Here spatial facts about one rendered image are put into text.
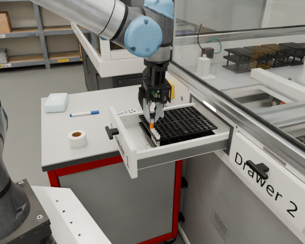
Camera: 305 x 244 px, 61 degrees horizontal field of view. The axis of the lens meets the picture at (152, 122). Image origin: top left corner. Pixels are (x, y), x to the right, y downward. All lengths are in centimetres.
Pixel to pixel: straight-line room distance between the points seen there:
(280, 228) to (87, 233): 53
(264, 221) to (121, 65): 115
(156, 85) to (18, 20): 443
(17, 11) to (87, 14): 454
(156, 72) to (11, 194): 46
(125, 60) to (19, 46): 365
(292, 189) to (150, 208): 77
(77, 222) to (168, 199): 64
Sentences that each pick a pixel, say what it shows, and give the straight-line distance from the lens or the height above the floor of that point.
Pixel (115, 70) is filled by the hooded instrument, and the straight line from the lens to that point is 163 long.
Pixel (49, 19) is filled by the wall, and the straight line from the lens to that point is 501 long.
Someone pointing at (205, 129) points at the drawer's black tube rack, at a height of 90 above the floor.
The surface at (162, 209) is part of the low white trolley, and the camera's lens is 136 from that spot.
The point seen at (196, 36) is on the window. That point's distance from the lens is 102.
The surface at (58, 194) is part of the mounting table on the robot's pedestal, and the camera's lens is 87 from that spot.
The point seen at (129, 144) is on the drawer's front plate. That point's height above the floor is 93.
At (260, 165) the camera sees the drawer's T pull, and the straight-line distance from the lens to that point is 74.
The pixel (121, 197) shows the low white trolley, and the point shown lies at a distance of 120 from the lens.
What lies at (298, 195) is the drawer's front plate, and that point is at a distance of 70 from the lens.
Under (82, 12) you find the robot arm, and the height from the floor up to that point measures 129.
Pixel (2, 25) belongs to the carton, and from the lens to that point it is 465.
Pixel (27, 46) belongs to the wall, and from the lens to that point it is 511.
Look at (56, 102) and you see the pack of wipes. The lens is 135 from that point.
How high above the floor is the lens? 134
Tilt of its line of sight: 30 degrees down
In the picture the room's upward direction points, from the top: straight up
